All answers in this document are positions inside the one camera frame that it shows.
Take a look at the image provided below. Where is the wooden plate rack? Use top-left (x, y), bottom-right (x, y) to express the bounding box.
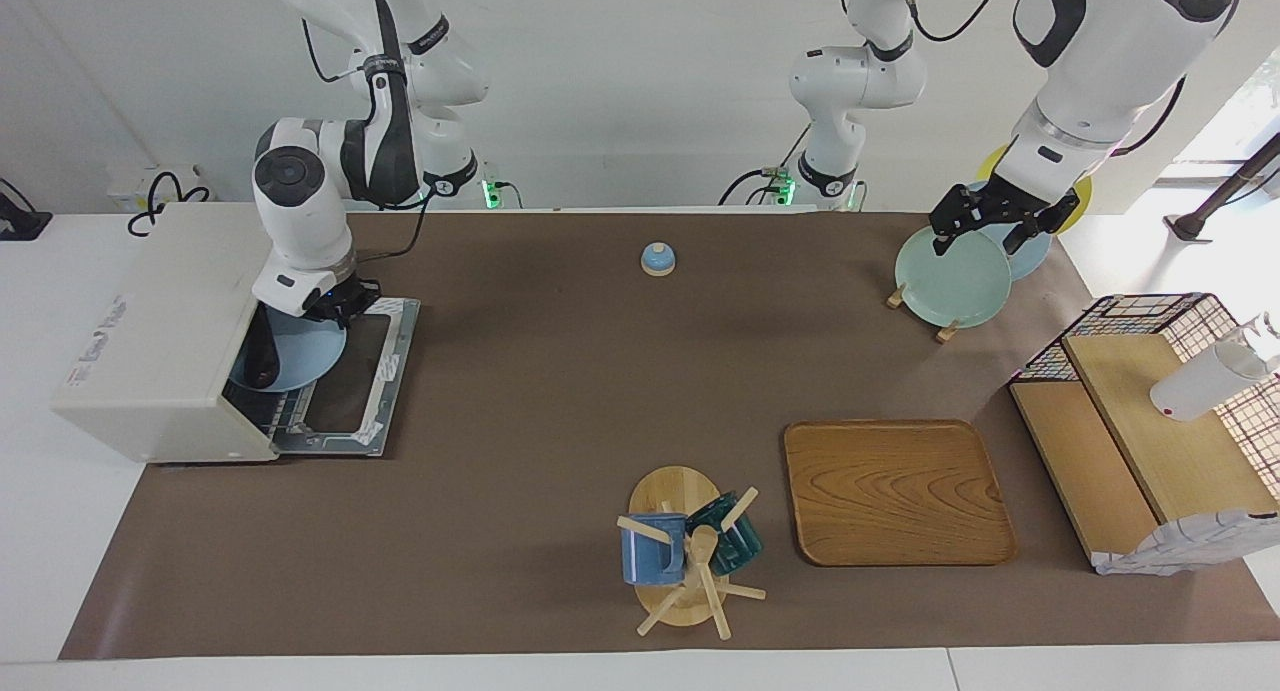
top-left (886, 283), bottom-right (963, 344)

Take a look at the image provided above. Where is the wooden step shelf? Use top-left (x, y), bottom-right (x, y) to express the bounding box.
top-left (1010, 333), bottom-right (1280, 570)

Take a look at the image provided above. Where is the dark purple eggplant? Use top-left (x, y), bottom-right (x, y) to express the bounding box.
top-left (245, 306), bottom-right (283, 389)

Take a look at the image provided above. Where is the black clamp device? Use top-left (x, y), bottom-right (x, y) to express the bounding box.
top-left (0, 178), bottom-right (53, 242)

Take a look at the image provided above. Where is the square wooden tray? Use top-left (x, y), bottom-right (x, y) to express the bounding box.
top-left (783, 419), bottom-right (1019, 568)

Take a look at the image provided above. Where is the black power cable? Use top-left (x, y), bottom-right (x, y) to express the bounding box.
top-left (127, 171), bottom-right (213, 237)

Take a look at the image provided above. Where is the black left arm base cable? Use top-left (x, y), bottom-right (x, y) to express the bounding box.
top-left (718, 121), bottom-right (813, 208)

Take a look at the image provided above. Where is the pale blue racked plate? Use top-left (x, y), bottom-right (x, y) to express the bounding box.
top-left (970, 181), bottom-right (1054, 282)

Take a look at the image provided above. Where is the brown table mat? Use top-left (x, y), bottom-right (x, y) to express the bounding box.
top-left (58, 211), bottom-right (1280, 662)

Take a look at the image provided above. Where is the black stand pole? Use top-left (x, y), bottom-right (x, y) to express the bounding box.
top-left (1165, 131), bottom-right (1280, 244)

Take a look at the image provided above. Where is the light blue round plate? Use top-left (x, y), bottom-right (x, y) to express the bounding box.
top-left (228, 306), bottom-right (348, 392)

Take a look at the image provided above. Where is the wooden mug tree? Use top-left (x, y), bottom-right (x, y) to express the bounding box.
top-left (616, 465), bottom-right (767, 640)

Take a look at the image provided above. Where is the white patterned cloth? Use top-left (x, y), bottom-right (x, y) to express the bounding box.
top-left (1092, 509), bottom-right (1280, 576)

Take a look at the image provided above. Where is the pale green plate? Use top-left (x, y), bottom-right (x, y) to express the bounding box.
top-left (894, 225), bottom-right (1013, 329)

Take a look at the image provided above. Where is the yellow plate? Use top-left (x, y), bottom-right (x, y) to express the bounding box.
top-left (978, 143), bottom-right (1093, 235)

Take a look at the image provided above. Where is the dark teal glass mug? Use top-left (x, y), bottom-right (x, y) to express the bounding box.
top-left (686, 491), bottom-right (765, 576)

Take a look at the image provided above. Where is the black wire basket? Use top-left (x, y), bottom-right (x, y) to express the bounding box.
top-left (1008, 293), bottom-right (1280, 472)

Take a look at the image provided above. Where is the blue ceramic mug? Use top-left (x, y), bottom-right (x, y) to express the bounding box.
top-left (620, 512), bottom-right (689, 586)

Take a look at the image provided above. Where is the white power strip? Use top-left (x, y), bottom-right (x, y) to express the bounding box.
top-left (108, 163), bottom-right (216, 214)

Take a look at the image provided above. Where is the cream toaster oven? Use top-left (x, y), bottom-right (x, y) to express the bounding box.
top-left (52, 203), bottom-right (421, 464)

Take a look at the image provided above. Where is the white plastic bottle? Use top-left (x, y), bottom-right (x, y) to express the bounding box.
top-left (1150, 313), bottom-right (1280, 422)

